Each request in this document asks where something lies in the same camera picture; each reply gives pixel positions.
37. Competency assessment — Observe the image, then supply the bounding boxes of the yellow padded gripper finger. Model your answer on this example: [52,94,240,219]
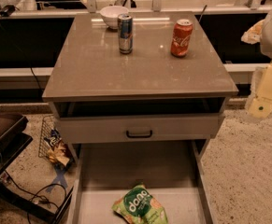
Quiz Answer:
[245,63,272,119]

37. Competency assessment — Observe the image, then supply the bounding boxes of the green rice chip bag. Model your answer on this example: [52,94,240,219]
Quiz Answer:
[112,185,168,224]

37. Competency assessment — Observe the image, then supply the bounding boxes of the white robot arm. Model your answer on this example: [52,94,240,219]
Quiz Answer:
[241,9,272,119]

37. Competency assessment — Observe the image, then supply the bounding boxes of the open grey middle drawer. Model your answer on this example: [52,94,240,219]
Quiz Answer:
[66,141,217,224]

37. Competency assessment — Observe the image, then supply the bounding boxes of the grey drawer cabinet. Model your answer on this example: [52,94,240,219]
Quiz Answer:
[43,12,237,224]

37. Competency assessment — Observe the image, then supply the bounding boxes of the grey top drawer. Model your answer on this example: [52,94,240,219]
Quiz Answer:
[55,113,224,144]

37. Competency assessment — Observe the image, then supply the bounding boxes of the red cola can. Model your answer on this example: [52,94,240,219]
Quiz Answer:
[171,19,193,57]

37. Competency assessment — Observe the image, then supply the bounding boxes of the blue silver energy drink can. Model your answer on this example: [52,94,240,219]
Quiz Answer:
[118,13,133,54]

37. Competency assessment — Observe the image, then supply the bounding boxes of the white ceramic bowl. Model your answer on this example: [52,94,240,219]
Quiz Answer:
[100,6,129,29]

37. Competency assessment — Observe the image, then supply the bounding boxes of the snack bags in basket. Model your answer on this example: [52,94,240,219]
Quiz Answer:
[43,129,73,168]

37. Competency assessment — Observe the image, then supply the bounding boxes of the black drawer handle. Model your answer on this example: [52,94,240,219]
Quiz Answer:
[125,130,153,139]

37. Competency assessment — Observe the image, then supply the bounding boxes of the wire mesh basket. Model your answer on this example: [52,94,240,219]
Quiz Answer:
[38,115,54,159]

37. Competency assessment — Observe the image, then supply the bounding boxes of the black floor cable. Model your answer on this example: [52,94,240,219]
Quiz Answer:
[0,168,68,224]

